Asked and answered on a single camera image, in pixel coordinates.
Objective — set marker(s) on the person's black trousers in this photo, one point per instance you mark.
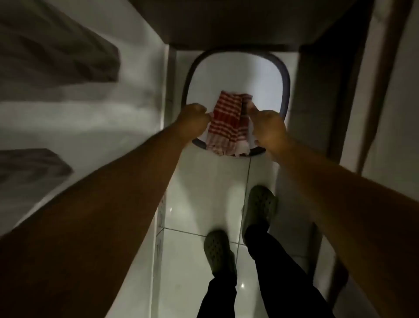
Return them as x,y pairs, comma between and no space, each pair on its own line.
262,278

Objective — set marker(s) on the person's left hand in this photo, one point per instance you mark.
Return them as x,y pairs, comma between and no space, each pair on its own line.
193,119

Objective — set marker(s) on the person's right forearm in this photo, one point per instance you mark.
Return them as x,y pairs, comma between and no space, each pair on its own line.
353,213

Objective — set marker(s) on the red white checkered cloth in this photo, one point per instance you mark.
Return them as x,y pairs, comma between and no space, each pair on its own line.
228,124

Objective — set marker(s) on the person's left forearm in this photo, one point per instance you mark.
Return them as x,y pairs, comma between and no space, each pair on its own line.
88,226

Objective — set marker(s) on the dark patterned pillow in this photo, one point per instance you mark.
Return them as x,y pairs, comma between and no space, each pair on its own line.
55,52

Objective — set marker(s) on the person's right hand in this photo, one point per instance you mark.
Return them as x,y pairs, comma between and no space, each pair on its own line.
268,126

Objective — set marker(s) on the white laundry basket dark rim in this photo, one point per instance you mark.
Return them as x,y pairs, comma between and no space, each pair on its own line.
235,78

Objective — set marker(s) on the white bed mattress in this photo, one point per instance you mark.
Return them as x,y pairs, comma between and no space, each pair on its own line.
81,131

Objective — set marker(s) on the dark wooden door frame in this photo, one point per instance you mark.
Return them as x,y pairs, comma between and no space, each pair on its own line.
376,85

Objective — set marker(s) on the person's left green clog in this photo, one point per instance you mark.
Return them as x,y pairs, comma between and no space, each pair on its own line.
218,252

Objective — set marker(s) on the person's right fingers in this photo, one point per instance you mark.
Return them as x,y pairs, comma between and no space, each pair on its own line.
252,110

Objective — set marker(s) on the person's right green clog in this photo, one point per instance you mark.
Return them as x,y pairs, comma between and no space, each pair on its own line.
259,206

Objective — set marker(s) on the person's green clog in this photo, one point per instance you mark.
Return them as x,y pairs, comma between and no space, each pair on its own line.
218,252
259,206

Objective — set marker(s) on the dark patterned blanket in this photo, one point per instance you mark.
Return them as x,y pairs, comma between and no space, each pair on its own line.
31,173

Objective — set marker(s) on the person's left fingers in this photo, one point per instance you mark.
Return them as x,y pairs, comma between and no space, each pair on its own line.
202,111

